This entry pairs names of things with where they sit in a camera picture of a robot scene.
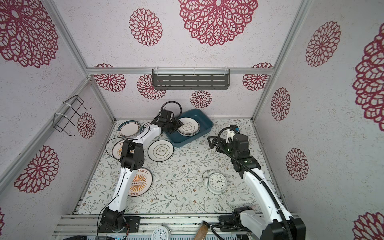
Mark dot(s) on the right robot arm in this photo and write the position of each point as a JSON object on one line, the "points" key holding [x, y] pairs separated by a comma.
{"points": [[276, 222]]}

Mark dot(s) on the plain green-rim plate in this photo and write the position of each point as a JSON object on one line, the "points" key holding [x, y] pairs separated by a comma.
{"points": [[129, 128]]}

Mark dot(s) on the green Hao Wei plate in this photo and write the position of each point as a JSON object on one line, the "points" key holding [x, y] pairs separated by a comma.
{"points": [[144, 126]]}

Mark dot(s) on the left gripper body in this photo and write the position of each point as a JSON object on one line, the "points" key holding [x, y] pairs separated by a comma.
{"points": [[172, 125]]}

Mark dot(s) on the white flower-pattern plate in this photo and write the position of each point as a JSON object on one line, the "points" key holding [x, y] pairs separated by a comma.
{"points": [[190, 127], [160, 151]]}

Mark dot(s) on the grey wall shelf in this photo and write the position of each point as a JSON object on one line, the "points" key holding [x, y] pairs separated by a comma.
{"points": [[191, 79]]}

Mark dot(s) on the teal plastic bin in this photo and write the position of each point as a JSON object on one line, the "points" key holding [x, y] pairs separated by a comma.
{"points": [[206, 125]]}

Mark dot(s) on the white alarm clock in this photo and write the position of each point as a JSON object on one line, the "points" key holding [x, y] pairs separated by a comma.
{"points": [[215, 182]]}

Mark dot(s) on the orange sunburst plate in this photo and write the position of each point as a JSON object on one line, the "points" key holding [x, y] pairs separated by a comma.
{"points": [[117, 149], [141, 183]]}

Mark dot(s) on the black wire rack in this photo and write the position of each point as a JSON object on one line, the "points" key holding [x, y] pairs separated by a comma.
{"points": [[61, 120]]}

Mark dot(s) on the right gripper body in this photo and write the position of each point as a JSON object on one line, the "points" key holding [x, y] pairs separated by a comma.
{"points": [[227, 148]]}

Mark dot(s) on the brown cork-top bottle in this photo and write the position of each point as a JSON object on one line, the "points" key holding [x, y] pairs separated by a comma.
{"points": [[202, 231]]}

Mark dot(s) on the orange sunburst plate far left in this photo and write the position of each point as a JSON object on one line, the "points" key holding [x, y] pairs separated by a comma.
{"points": [[117, 149]]}

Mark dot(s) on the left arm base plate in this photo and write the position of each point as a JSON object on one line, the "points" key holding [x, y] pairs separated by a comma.
{"points": [[119, 225]]}

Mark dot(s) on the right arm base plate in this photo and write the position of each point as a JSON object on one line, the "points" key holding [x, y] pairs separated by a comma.
{"points": [[229, 223]]}

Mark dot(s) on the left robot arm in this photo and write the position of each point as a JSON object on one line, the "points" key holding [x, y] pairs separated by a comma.
{"points": [[132, 159]]}

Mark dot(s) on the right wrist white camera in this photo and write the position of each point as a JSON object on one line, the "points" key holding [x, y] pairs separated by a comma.
{"points": [[234, 129]]}

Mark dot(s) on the orange sunburst plate front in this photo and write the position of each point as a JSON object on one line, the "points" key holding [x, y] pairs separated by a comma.
{"points": [[141, 183]]}

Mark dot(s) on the white clock at front edge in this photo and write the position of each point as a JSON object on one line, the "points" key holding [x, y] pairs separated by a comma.
{"points": [[161, 233]]}

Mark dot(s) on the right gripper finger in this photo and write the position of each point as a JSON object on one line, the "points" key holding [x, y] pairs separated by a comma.
{"points": [[213, 140], [218, 146]]}

